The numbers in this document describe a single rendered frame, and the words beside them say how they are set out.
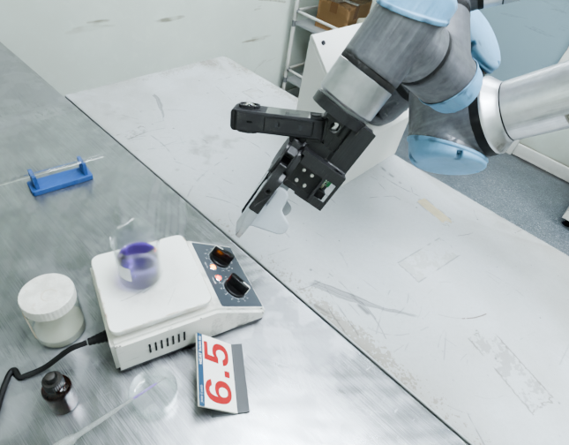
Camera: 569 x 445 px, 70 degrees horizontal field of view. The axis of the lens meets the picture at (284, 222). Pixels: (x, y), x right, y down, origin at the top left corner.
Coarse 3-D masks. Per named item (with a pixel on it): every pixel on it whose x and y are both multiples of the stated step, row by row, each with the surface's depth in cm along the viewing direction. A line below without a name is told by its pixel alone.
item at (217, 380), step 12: (204, 336) 51; (204, 348) 50; (216, 348) 52; (204, 360) 49; (216, 360) 50; (228, 360) 52; (204, 372) 48; (216, 372) 49; (228, 372) 51; (204, 384) 47; (216, 384) 48; (228, 384) 50; (216, 396) 47; (228, 396) 48; (228, 408) 47
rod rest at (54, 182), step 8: (80, 168) 73; (32, 176) 67; (48, 176) 71; (56, 176) 71; (64, 176) 72; (72, 176) 72; (80, 176) 72; (88, 176) 73; (32, 184) 69; (40, 184) 69; (48, 184) 70; (56, 184) 70; (64, 184) 70; (72, 184) 72; (32, 192) 68; (40, 192) 69
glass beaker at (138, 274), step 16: (128, 224) 46; (144, 224) 47; (112, 240) 45; (128, 240) 48; (144, 240) 49; (128, 256) 43; (144, 256) 44; (160, 256) 47; (128, 272) 45; (144, 272) 46; (160, 272) 48; (128, 288) 47; (144, 288) 47
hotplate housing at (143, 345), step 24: (96, 288) 50; (192, 312) 49; (216, 312) 50; (240, 312) 53; (264, 312) 57; (96, 336) 49; (120, 336) 46; (144, 336) 47; (168, 336) 49; (192, 336) 51; (120, 360) 47; (144, 360) 50
